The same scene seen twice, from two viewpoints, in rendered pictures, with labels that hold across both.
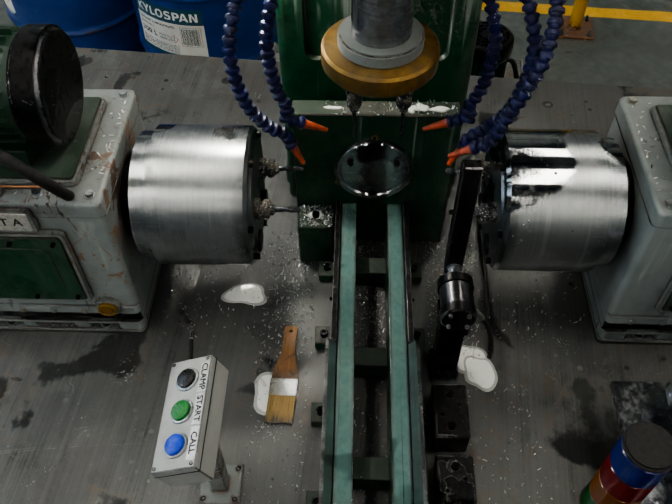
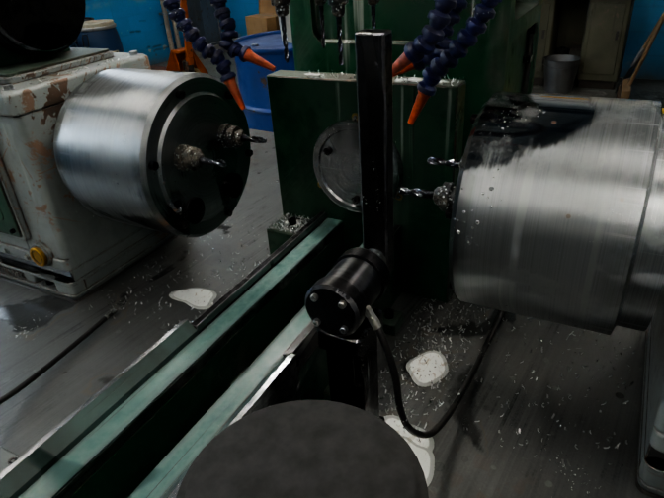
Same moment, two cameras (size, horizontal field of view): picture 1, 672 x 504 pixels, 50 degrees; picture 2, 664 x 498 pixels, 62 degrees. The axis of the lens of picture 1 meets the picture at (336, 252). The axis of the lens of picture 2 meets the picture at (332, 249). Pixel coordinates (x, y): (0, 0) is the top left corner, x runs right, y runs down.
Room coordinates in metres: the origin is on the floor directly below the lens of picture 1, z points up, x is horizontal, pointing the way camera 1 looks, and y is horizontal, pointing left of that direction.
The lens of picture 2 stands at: (0.27, -0.40, 1.33)
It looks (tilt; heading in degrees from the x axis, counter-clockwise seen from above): 30 degrees down; 28
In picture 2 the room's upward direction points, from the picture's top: 4 degrees counter-clockwise
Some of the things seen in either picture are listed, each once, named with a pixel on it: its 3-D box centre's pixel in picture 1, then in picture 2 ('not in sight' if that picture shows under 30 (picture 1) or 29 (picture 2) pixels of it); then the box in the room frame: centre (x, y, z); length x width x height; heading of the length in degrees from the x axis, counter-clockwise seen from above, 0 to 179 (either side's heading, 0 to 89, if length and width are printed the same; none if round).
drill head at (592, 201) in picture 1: (561, 200); (588, 214); (0.88, -0.40, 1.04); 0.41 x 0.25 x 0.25; 88
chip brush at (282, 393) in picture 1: (285, 373); not in sight; (0.67, 0.10, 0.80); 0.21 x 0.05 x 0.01; 175
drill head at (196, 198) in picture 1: (176, 194); (136, 148); (0.90, 0.29, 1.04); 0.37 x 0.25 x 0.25; 88
